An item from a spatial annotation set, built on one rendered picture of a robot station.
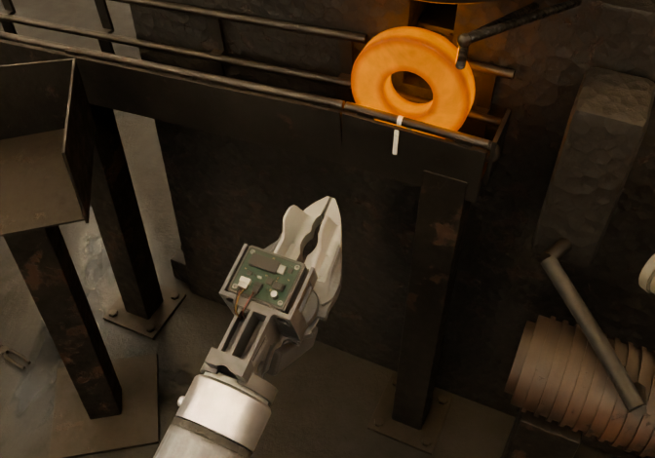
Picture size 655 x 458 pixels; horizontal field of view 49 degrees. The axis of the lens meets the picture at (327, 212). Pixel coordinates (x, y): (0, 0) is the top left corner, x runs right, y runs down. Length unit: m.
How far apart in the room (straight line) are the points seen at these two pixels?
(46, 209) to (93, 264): 0.76
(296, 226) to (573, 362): 0.40
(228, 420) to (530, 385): 0.43
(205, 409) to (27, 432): 0.94
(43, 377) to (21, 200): 0.63
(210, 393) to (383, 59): 0.47
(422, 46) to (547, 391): 0.44
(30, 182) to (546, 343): 0.71
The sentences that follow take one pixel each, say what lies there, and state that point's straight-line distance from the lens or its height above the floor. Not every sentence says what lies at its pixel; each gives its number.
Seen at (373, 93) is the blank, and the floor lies 0.73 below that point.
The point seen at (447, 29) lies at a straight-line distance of 0.98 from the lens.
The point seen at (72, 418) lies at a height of 0.01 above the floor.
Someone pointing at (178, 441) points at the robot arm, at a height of 0.72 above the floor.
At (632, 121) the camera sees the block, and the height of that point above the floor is 0.80.
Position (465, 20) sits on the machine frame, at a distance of 0.92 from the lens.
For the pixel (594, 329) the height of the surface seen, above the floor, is 0.57.
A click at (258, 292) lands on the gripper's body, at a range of 0.63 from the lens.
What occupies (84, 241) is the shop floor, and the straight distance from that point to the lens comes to 1.82.
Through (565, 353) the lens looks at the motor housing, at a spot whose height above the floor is 0.53.
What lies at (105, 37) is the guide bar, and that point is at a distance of 1.20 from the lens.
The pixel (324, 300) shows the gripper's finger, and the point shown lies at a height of 0.73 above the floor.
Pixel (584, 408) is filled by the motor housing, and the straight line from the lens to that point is 0.94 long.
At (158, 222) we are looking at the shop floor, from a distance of 1.81.
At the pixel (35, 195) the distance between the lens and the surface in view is 1.04.
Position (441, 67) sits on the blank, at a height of 0.79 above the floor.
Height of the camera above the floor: 1.27
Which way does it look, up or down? 45 degrees down
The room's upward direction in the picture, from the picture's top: straight up
